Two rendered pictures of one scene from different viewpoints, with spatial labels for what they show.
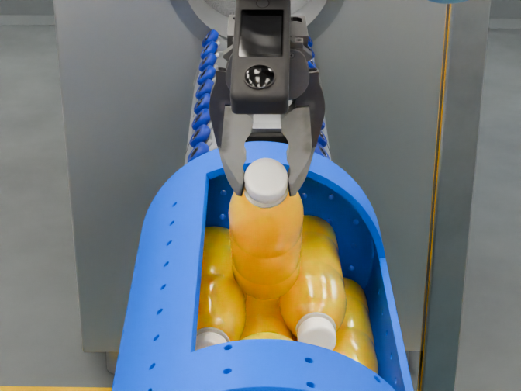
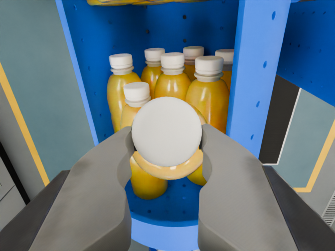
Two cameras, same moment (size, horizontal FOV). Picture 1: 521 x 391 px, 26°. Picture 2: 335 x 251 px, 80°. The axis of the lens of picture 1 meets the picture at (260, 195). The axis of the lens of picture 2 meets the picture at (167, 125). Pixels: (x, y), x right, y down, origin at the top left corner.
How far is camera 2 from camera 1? 0.92 m
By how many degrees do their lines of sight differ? 35
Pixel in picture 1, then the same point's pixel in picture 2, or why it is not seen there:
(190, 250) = (241, 108)
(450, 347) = not seen: hidden behind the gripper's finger
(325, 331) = (129, 87)
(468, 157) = not seen: outside the picture
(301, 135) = (83, 188)
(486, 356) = not seen: hidden behind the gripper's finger
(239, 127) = (231, 201)
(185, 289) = (251, 31)
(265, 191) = (166, 102)
